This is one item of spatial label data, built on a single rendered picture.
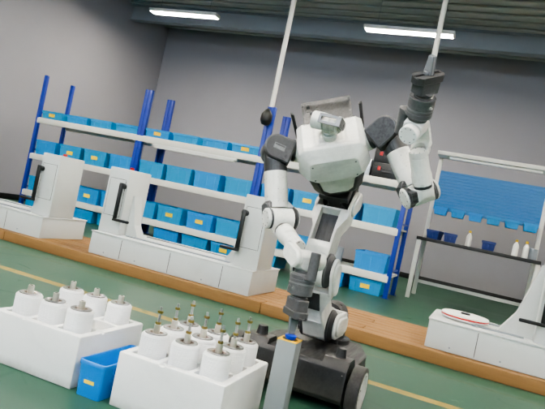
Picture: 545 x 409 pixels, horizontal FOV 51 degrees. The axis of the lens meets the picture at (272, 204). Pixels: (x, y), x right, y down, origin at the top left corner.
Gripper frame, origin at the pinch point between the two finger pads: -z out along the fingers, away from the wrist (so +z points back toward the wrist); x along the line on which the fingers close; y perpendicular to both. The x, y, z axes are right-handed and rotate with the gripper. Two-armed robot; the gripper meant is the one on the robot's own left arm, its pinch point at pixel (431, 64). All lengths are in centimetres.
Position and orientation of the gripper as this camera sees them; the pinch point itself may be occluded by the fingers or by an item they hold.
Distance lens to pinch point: 192.2
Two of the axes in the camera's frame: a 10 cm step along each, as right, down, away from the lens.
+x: -8.5, 2.5, -4.6
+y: -5.2, -5.3, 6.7
